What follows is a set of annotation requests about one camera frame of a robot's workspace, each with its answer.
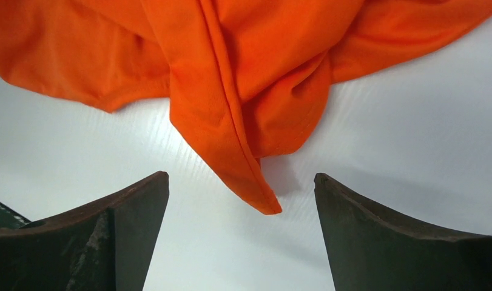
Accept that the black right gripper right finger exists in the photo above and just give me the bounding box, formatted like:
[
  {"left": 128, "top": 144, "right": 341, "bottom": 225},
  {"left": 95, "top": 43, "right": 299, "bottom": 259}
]
[{"left": 314, "top": 173, "right": 492, "bottom": 290}]

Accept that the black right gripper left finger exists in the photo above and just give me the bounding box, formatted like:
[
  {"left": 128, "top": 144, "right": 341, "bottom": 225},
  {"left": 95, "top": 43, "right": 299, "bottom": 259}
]
[{"left": 0, "top": 171, "right": 169, "bottom": 290}]

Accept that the orange t shirt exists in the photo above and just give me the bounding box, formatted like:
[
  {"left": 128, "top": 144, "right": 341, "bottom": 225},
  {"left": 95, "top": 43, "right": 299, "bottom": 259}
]
[{"left": 0, "top": 1, "right": 492, "bottom": 215}]

